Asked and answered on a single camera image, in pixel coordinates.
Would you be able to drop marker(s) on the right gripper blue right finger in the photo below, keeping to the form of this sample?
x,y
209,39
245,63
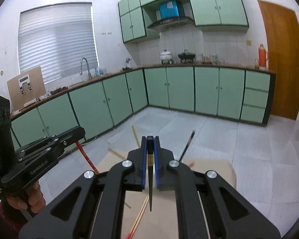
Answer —
x,y
207,205

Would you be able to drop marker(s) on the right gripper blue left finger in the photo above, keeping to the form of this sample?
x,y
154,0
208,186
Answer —
x,y
93,205

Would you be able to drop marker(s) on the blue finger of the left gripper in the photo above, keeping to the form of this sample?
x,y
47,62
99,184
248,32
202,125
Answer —
x,y
59,143

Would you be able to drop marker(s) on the black chopstick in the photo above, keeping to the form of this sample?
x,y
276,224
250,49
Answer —
x,y
187,145
150,165

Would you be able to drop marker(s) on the green lower kitchen cabinets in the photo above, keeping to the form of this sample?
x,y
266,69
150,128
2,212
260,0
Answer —
x,y
100,105

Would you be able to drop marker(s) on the person's left hand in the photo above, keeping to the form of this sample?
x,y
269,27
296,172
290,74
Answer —
x,y
33,199

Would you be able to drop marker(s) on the brown cardboard board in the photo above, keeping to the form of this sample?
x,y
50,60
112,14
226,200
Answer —
x,y
26,87

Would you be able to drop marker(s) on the white window blinds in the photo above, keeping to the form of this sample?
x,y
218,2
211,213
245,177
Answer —
x,y
58,38

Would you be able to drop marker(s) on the white enamel pot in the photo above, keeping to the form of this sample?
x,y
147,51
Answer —
x,y
166,57

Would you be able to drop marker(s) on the patterned ceramic jar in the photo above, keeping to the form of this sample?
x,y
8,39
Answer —
x,y
214,58

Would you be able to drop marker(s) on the small glass jar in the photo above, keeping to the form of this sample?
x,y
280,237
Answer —
x,y
256,64

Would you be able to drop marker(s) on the black wok with lid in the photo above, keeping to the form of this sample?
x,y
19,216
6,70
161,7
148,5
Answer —
x,y
186,57

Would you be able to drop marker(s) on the black range hood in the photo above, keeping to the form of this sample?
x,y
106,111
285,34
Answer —
x,y
171,23

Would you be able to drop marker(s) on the orange thermos flask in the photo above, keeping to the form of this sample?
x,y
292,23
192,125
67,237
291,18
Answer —
x,y
262,56

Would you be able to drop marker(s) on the blue box on hood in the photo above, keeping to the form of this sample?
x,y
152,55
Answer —
x,y
171,8

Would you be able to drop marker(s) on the wooden door left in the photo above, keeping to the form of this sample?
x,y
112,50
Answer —
x,y
282,32

